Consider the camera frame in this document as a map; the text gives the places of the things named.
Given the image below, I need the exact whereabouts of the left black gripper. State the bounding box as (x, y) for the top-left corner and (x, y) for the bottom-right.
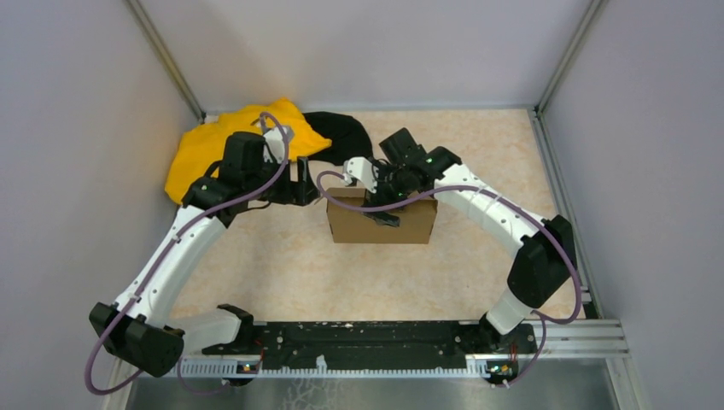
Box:
(244, 152), (320, 205)

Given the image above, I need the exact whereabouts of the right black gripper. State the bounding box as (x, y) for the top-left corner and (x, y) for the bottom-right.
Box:
(359, 159), (412, 227)

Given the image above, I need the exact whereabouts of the brown cardboard box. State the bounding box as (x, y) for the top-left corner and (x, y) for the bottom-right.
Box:
(326, 198), (438, 244)

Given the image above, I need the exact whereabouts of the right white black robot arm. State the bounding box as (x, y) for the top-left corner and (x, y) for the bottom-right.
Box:
(344, 128), (578, 352)

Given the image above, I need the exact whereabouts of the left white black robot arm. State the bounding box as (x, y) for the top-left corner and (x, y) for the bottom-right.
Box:
(90, 126), (319, 377)

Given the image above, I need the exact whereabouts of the black cloth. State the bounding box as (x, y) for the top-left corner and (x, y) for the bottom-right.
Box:
(303, 111), (373, 167)

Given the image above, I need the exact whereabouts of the yellow shirt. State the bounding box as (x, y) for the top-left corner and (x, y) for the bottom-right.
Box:
(165, 97), (332, 204)

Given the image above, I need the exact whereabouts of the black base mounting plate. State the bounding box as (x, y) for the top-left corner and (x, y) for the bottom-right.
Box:
(202, 320), (538, 371)

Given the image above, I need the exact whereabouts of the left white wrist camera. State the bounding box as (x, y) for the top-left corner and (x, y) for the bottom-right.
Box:
(263, 126), (295, 163)

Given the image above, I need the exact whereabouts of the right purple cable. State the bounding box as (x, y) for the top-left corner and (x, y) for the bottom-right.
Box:
(316, 170), (584, 390)

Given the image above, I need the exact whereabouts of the aluminium frame rail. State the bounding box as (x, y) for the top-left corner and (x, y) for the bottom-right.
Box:
(161, 319), (630, 383)

